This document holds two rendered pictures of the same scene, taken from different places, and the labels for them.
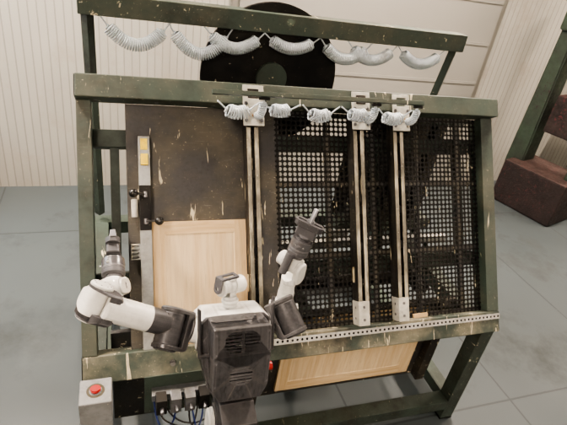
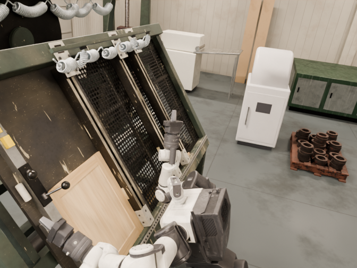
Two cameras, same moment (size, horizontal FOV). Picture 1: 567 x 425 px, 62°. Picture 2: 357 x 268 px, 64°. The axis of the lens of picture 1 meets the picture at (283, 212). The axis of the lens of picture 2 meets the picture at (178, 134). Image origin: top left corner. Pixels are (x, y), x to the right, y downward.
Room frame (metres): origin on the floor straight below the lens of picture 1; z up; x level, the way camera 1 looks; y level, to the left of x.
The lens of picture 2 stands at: (0.72, 1.00, 2.24)
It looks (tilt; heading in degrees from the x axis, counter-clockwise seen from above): 27 degrees down; 308
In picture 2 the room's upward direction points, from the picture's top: 6 degrees clockwise
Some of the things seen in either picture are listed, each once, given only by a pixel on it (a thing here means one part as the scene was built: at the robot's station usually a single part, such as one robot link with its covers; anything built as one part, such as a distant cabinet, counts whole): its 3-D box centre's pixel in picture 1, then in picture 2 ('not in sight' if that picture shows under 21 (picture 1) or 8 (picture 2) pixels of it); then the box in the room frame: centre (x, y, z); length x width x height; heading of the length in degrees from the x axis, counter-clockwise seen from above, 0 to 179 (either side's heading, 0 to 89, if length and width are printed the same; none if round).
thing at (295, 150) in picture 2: not in sight; (317, 146); (1.49, -3.60, 0.21); 1.17 x 0.81 x 0.42; 114
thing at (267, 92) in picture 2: not in sight; (264, 97); (2.49, -3.44, 0.78); 0.86 x 0.70 x 1.56; 112
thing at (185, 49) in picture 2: not in sight; (180, 61); (5.23, -4.50, 0.67); 2.86 x 0.71 x 1.35; 23
